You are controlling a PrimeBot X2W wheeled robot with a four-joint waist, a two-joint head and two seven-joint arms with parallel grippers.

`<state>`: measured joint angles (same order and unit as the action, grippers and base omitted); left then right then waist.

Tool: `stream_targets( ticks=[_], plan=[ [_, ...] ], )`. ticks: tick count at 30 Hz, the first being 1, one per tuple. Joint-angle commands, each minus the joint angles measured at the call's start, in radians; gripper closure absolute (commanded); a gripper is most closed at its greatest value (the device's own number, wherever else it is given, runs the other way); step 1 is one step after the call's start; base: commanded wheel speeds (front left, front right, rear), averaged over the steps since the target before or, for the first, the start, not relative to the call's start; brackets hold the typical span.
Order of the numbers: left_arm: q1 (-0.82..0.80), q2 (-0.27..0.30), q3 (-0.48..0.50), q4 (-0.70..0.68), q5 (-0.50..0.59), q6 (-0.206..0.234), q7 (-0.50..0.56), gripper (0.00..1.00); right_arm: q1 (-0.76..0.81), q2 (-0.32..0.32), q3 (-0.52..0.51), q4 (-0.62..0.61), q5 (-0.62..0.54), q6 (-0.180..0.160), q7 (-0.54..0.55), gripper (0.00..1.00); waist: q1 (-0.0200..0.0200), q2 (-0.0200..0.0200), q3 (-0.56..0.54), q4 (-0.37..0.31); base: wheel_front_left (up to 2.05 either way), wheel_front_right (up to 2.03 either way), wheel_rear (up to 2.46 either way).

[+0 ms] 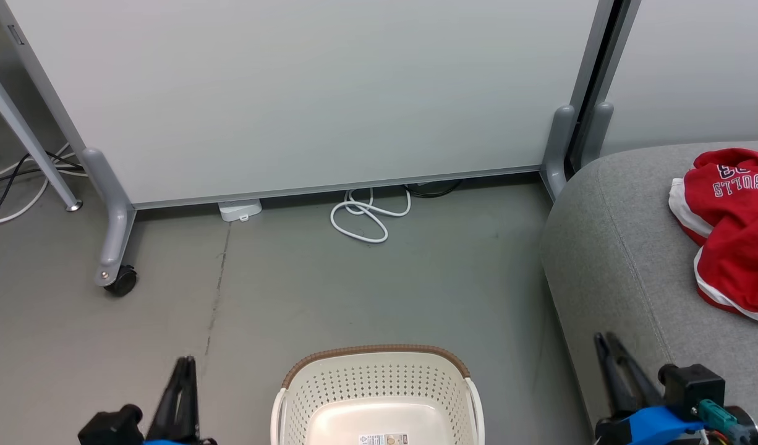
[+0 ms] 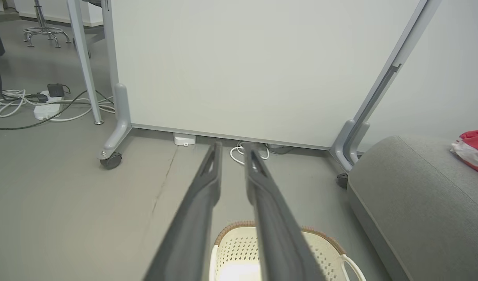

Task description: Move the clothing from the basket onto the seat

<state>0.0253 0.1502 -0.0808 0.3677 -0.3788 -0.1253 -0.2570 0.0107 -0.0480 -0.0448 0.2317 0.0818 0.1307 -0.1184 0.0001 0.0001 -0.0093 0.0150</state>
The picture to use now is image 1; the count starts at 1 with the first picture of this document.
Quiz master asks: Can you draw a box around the white plastic floor box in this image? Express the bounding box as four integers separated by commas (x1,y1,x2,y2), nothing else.
218,198,263,223

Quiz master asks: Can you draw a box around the grey partition leg with caster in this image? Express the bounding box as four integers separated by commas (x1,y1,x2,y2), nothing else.
81,147,138,296

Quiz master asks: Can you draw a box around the red white Bulls jersey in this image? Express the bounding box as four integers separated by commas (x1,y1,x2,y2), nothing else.
668,148,758,248

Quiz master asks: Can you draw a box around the cream perforated laundry basket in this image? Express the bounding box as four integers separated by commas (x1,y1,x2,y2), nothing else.
270,344,485,445

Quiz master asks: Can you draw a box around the short grey partition leg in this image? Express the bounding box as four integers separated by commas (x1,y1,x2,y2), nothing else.
540,105,577,202
579,102,615,169

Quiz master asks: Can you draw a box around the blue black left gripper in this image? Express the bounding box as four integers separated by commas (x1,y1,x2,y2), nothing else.
141,357,219,445

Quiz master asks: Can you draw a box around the black floor cable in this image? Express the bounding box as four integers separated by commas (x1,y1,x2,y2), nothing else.
0,143,86,227

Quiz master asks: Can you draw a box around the white floor cable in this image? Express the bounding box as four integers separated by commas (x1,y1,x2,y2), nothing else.
0,142,90,227

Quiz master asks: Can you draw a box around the black cable under partition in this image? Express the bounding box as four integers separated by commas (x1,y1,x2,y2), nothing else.
404,179,464,199

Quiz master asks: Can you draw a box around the coiled white cable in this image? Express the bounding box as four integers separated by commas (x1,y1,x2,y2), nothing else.
330,187,412,244

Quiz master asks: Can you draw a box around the green right camera connector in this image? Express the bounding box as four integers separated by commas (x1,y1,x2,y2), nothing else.
697,400,736,434

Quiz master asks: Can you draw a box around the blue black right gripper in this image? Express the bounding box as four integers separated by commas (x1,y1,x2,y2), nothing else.
594,333,758,445

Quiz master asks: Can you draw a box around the narrow white partition panel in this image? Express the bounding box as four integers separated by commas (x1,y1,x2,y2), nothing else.
592,0,758,156

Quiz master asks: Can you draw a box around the grey fabric sofa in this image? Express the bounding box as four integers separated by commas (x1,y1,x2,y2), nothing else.
539,140,758,445

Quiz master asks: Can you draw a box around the wide white partition panel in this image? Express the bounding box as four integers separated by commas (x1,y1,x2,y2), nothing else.
0,0,616,211

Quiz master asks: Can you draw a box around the slanted metal table leg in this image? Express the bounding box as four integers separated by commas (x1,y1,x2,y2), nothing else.
0,59,83,213

